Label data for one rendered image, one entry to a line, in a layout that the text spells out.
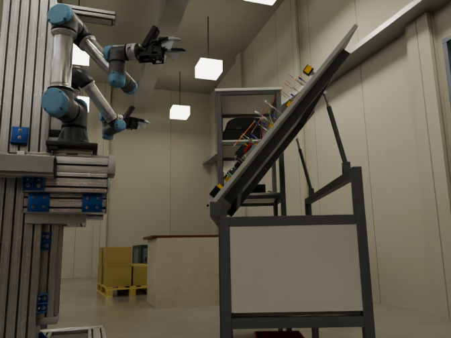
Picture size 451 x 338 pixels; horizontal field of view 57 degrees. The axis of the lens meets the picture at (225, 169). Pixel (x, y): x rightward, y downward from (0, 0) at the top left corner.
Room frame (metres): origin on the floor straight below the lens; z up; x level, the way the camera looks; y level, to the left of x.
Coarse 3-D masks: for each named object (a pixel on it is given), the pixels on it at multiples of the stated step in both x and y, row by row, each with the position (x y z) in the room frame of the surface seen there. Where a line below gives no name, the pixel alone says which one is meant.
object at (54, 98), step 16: (48, 16) 1.72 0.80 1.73; (64, 16) 1.71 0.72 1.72; (64, 32) 1.74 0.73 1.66; (80, 32) 1.84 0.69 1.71; (64, 48) 1.74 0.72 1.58; (64, 64) 1.75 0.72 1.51; (64, 80) 1.75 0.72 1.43; (48, 96) 1.71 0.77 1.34; (64, 96) 1.71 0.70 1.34; (48, 112) 1.73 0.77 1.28; (64, 112) 1.75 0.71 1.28
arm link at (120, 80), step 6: (114, 60) 1.71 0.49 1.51; (120, 60) 1.72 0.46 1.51; (114, 66) 1.71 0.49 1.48; (120, 66) 1.72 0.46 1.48; (114, 72) 1.71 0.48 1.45; (120, 72) 1.72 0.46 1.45; (126, 72) 1.77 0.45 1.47; (108, 78) 1.74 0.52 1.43; (114, 78) 1.71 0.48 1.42; (120, 78) 1.72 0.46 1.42; (126, 78) 1.77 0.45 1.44; (114, 84) 1.74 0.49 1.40; (120, 84) 1.75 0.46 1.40; (126, 84) 1.81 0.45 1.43
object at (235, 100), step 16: (224, 96) 3.03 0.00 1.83; (240, 96) 3.04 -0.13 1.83; (256, 96) 3.05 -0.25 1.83; (272, 96) 3.05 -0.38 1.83; (224, 112) 3.42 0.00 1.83; (240, 112) 3.43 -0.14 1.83; (256, 112) 3.44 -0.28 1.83; (272, 112) 3.37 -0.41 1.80; (224, 144) 2.94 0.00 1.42; (240, 144) 2.93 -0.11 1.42; (224, 160) 3.49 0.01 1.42; (272, 192) 2.96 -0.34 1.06
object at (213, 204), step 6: (210, 204) 1.71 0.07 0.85; (216, 204) 1.70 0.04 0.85; (222, 204) 1.70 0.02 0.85; (210, 210) 1.71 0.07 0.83; (216, 210) 1.70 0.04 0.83; (222, 210) 1.70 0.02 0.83; (210, 216) 1.71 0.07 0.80; (216, 216) 1.70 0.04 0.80; (222, 216) 1.70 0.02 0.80; (216, 222) 2.07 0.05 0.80
